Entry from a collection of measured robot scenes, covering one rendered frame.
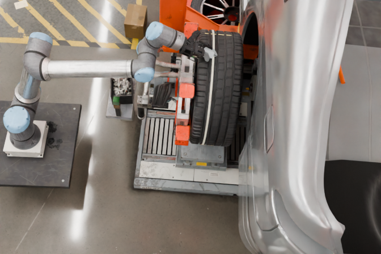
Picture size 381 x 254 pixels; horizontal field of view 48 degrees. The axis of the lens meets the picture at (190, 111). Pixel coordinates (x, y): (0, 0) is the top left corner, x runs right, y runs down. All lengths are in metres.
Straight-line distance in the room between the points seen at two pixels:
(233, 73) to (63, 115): 1.35
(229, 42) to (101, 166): 1.43
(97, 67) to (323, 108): 1.08
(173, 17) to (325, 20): 1.27
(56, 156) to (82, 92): 0.72
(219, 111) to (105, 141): 1.30
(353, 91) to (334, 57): 0.89
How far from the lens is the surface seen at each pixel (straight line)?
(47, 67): 2.18
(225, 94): 2.16
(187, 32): 2.38
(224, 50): 2.23
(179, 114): 2.24
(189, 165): 3.00
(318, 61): 1.59
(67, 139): 2.97
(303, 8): 1.70
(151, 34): 2.01
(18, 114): 2.72
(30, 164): 2.96
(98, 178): 3.16
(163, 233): 3.03
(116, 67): 2.06
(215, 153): 2.98
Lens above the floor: 2.97
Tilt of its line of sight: 62 degrees down
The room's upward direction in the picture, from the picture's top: 9 degrees clockwise
